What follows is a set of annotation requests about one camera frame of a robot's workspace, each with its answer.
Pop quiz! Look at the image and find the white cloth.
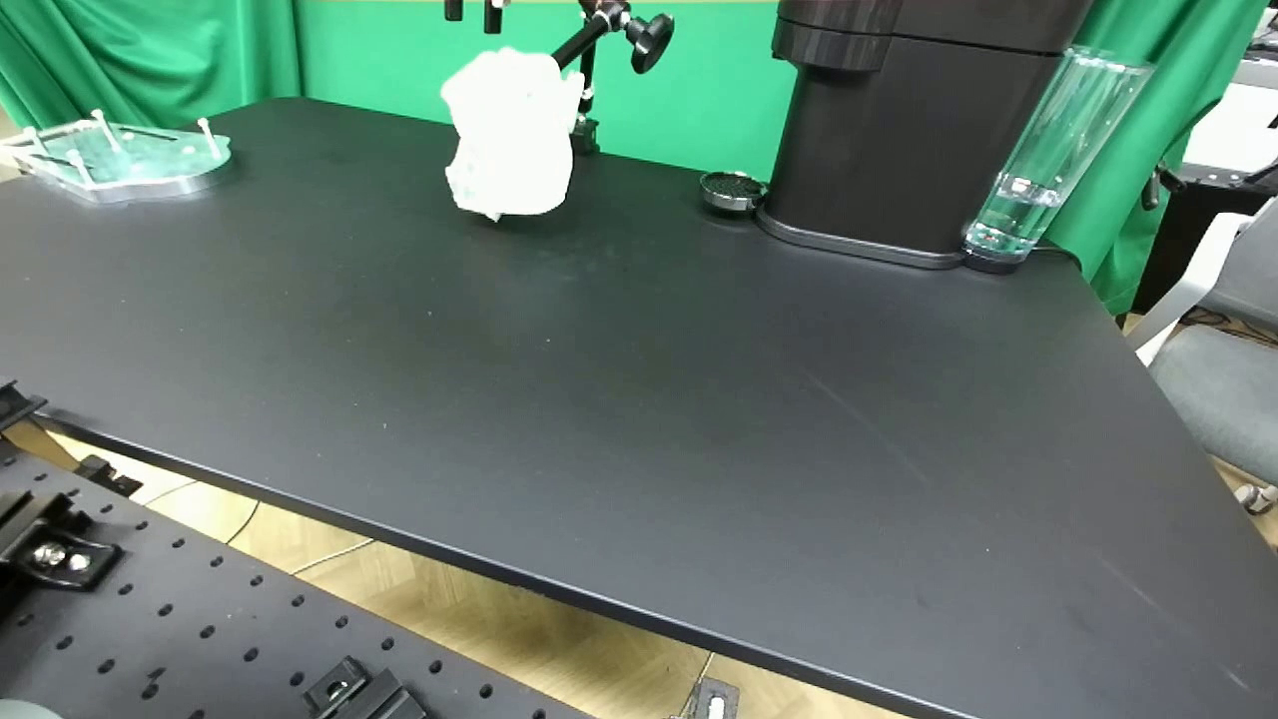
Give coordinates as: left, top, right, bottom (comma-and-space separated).
440, 46, 587, 223

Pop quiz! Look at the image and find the round metal filter basket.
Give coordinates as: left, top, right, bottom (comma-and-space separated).
699, 170, 770, 214

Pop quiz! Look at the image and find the clear water tank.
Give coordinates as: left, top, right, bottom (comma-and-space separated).
962, 45, 1157, 276

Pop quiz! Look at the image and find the clear acrylic peg board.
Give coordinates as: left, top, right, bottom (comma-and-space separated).
0, 108, 234, 206

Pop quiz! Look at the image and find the black clamp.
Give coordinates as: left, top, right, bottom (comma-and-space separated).
0, 379, 48, 432
300, 655, 428, 719
0, 489, 127, 592
74, 454, 143, 498

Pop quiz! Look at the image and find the green curtain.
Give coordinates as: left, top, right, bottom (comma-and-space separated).
1036, 0, 1271, 317
0, 0, 303, 131

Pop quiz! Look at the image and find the white cable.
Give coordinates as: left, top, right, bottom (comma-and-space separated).
224, 497, 376, 577

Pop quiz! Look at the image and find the grey office chair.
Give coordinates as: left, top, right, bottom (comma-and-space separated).
1126, 196, 1278, 516

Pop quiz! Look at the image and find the black articulated stand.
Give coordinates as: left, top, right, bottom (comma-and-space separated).
551, 0, 677, 157

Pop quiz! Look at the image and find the black coffee machine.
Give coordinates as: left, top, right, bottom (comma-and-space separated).
755, 0, 1095, 271

